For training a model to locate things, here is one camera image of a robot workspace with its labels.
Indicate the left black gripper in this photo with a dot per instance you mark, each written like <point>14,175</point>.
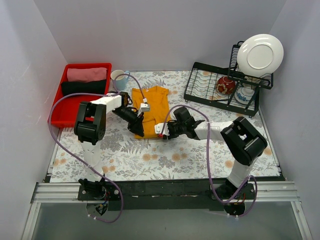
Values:
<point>136,122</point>

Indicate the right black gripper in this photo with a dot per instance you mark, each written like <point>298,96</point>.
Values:
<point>171,128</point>

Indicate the orange t shirt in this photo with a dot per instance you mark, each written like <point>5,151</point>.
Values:
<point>157,98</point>

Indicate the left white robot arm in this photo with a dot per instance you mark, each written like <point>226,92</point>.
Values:
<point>90,129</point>

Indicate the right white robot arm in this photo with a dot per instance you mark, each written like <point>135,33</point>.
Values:
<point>245,143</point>

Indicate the light blue mug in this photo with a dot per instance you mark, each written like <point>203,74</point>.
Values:
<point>119,79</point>

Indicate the floral table mat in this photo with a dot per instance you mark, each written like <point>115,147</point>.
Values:
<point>125,158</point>

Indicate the black rolled t shirt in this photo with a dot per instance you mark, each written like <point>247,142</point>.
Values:
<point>91,87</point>

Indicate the red floral bowl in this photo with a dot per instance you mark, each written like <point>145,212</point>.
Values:
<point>225,85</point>

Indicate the pink rolled t shirt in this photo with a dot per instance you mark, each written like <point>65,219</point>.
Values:
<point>86,75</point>

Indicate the white blue floral bowl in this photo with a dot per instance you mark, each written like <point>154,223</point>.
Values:
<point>243,95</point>

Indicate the red plastic bin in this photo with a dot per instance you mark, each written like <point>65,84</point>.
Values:
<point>65,113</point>

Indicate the white plate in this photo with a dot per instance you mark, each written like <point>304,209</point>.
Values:
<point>259,55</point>

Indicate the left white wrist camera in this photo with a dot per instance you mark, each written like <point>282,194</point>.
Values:
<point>144,107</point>

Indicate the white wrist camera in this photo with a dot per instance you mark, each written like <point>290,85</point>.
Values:
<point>144,107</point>
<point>161,129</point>

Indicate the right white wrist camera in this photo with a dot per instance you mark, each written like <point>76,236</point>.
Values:
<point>161,129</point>

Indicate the black wire dish rack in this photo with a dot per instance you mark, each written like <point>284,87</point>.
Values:
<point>203,79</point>

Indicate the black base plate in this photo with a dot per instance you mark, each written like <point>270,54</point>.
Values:
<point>167,195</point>

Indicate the aluminium rail frame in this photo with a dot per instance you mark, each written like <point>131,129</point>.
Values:
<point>57,214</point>

